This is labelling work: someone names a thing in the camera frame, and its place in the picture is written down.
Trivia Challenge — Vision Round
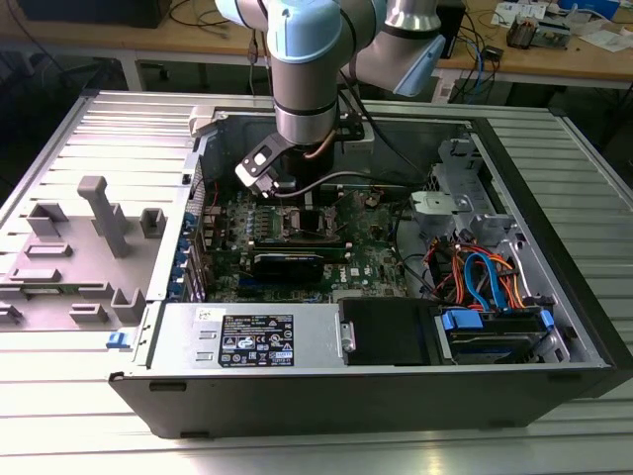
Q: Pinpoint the grey parts rack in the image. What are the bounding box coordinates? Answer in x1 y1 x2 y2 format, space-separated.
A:
0 175 167 332

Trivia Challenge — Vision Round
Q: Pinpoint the thin red wire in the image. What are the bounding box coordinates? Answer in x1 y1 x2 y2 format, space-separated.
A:
195 177 220 212

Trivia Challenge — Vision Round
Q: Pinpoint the silver power supply unit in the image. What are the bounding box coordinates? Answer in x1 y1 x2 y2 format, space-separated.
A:
147 301 347 370

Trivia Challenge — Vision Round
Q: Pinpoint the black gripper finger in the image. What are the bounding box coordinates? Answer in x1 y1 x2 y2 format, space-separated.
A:
300 191 331 236

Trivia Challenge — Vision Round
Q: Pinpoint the blue expansion card retainer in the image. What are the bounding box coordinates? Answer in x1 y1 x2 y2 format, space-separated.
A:
167 212 195 303

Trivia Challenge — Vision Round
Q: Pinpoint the silver metal bracket handle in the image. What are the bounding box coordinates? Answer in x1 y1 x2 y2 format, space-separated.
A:
338 320 357 353

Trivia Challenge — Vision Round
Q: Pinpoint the CPU socket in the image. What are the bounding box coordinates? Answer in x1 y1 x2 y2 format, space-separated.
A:
281 205 342 241

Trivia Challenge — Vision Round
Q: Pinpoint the copper coloured curved cable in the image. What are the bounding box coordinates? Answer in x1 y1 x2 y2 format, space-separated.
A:
304 129 338 162

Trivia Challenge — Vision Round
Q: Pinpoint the hard disk in blue carrier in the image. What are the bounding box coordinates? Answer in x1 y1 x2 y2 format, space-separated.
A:
433 306 555 365

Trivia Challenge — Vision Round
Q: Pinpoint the black monitor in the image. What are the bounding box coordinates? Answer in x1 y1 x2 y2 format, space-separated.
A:
19 0 172 29

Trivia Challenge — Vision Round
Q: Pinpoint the clear plastic bag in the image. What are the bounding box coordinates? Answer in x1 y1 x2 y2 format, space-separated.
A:
563 0 619 21

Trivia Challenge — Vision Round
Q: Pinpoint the black open PC case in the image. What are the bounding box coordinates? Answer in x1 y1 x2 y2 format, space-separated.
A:
107 101 633 440

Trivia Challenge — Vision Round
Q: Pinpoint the white printed label sheet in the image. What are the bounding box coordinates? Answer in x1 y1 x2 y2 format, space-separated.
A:
437 68 457 104

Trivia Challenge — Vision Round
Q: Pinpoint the copper coil transformer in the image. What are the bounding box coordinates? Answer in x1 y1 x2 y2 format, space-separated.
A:
506 14 538 49

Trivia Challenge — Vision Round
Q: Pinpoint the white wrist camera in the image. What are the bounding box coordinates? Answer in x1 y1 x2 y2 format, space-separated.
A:
233 132 298 200

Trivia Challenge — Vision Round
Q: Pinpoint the green motherboard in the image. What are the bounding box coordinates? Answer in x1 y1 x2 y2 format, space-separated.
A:
202 185 411 303

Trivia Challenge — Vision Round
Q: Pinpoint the thin black wire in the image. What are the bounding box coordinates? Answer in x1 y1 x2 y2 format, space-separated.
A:
393 205 441 301

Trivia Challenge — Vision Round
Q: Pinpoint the dangling USB cable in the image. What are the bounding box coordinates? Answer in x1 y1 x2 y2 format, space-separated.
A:
246 27 261 68

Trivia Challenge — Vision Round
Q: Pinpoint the installed RAM stick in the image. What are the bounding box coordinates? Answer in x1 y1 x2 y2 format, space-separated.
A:
239 246 353 263

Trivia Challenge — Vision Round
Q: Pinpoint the black graphics card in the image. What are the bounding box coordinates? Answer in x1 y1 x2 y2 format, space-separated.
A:
251 251 325 283

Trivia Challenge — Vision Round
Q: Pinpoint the white paper sheet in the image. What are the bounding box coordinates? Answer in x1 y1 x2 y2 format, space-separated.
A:
578 27 633 53

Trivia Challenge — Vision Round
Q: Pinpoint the red orange wire bundle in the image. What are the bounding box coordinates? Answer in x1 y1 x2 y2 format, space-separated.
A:
425 237 469 303

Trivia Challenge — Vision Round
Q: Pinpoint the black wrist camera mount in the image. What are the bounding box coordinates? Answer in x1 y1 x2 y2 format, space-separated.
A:
340 112 376 152

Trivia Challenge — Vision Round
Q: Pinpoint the black printed rating label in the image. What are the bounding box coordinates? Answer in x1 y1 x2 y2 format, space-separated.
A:
219 313 296 368

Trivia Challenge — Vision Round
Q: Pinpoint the blue hanging cable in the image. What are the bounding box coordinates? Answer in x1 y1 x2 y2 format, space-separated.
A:
464 37 489 95

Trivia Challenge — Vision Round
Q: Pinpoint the blue flat wire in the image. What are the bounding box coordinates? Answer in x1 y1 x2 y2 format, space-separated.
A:
464 251 510 313

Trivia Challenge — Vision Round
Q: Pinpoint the black drive bay cover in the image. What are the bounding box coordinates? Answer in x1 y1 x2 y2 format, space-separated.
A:
338 298 444 367

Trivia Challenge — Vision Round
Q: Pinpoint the silver metal drive cage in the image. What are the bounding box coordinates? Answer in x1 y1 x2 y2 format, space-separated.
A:
408 137 525 248

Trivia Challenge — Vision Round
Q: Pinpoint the grey electronic device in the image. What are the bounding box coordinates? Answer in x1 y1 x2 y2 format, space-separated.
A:
536 19 575 50

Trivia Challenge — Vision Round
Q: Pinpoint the white printed card box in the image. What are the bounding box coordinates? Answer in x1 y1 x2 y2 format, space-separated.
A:
494 0 545 24

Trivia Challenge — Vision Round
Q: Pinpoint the black upright box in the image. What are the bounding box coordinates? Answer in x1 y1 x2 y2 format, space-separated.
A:
437 0 467 60

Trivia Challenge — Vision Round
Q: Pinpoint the wooden desk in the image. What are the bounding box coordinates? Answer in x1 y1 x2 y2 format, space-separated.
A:
0 0 633 90

